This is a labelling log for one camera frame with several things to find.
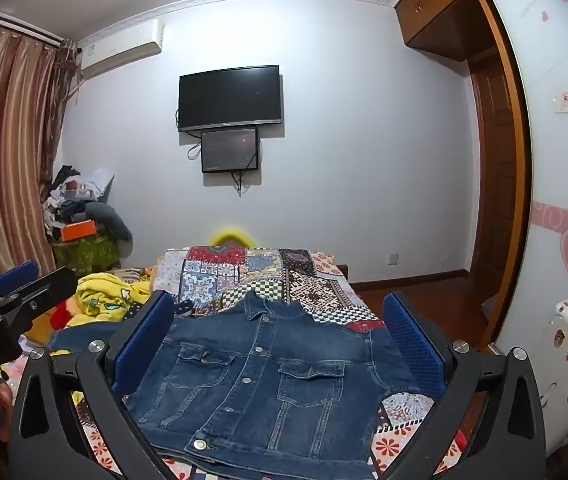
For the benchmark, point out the wooden overhead cabinet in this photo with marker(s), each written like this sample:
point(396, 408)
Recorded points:
point(439, 15)

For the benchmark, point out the red striped curtain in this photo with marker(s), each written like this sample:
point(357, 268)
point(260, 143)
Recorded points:
point(9, 150)

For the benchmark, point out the pile of mixed clothes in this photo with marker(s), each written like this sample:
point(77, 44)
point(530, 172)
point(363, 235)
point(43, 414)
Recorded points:
point(66, 195)

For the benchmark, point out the yellow cartoon blanket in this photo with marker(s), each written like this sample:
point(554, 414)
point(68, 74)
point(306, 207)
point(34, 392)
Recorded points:
point(104, 295)

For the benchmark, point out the white wall socket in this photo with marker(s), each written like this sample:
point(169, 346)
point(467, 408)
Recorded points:
point(393, 259)

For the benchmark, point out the patchwork printed bedspread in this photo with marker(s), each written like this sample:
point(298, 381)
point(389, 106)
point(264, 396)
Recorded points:
point(284, 270)

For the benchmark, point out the pink floral bed sheet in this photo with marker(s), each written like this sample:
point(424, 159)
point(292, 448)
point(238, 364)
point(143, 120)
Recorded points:
point(404, 452)

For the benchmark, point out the black wall television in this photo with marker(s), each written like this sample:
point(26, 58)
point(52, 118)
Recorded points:
point(229, 97)

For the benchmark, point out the white wardrobe sliding door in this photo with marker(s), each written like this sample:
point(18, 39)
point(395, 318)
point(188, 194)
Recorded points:
point(559, 160)

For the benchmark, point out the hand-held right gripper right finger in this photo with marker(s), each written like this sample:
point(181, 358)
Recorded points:
point(414, 347)

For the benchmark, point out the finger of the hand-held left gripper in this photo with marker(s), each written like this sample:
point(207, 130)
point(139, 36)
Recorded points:
point(14, 276)
point(49, 292)

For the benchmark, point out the blue denim jeans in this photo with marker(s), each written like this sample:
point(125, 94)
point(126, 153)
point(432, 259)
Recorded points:
point(264, 375)

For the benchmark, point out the red and yellow plush toy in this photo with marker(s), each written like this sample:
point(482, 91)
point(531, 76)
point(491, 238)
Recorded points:
point(49, 327)

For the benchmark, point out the small black wall panel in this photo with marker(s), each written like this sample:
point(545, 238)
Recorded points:
point(229, 150)

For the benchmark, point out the white air conditioner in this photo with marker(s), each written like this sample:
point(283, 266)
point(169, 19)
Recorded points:
point(119, 50)

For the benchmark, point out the orange box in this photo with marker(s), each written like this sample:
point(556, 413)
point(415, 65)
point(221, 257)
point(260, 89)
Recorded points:
point(79, 230)

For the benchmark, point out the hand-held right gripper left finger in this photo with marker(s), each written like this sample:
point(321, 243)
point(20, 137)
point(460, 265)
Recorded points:
point(141, 347)

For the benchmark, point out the yellow curved object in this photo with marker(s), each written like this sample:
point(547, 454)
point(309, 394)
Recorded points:
point(228, 236)

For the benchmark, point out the brown wooden door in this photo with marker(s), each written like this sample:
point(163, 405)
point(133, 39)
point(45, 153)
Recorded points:
point(494, 170)

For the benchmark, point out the green patterned cloth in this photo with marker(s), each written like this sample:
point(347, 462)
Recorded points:
point(89, 255)

